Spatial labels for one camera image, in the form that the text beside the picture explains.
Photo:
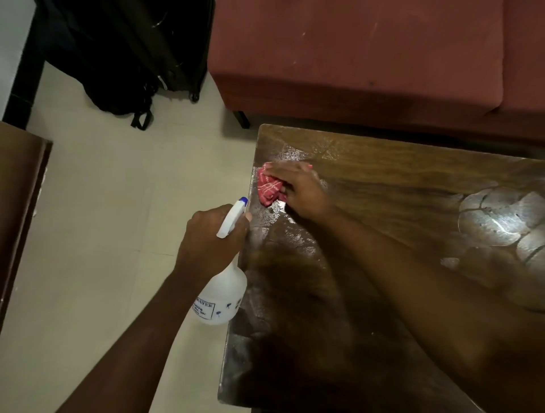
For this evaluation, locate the red striped cleaning cloth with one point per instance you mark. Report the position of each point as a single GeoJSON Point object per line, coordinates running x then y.
{"type": "Point", "coordinates": [268, 189]}

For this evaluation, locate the person's right hand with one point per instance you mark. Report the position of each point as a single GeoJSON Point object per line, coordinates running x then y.
{"type": "Point", "coordinates": [304, 191]}

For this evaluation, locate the person's left hand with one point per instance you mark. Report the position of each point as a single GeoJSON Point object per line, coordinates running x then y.
{"type": "Point", "coordinates": [202, 251]}

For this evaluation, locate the black wheeled suitcase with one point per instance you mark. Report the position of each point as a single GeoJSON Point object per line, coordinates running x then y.
{"type": "Point", "coordinates": [179, 42]}

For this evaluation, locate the black backpack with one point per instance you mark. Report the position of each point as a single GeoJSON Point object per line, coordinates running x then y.
{"type": "Point", "coordinates": [115, 85]}

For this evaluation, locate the person's right fingers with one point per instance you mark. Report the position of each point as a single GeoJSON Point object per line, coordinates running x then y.
{"type": "Point", "coordinates": [289, 170]}

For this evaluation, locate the brown wooden side furniture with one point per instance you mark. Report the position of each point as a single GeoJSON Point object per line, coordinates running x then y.
{"type": "Point", "coordinates": [19, 204]}

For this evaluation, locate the person's right forearm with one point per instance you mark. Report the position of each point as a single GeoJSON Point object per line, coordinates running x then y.
{"type": "Point", "coordinates": [425, 306]}

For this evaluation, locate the person's left forearm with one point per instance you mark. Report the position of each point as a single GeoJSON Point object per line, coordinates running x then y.
{"type": "Point", "coordinates": [136, 349]}

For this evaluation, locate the person's left fingers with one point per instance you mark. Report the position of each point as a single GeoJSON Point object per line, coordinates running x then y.
{"type": "Point", "coordinates": [242, 229]}

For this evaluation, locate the white spray bottle blue nozzle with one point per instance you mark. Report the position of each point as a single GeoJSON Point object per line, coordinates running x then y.
{"type": "Point", "coordinates": [221, 293]}

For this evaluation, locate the red fabric sofa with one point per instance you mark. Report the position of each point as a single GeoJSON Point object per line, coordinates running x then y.
{"type": "Point", "coordinates": [362, 55]}

